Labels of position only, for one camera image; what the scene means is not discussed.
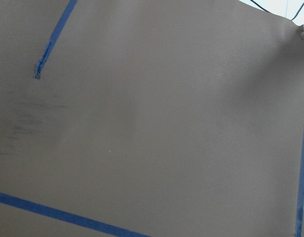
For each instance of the brown paper table cover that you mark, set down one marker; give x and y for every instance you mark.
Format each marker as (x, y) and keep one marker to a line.
(169, 118)

